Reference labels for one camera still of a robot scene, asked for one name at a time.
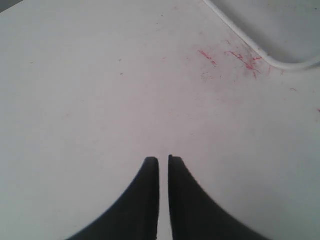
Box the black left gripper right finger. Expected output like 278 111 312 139
168 155 266 240

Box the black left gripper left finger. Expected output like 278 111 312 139
70 157 160 240

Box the white rectangular plastic tray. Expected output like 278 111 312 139
205 0 320 71

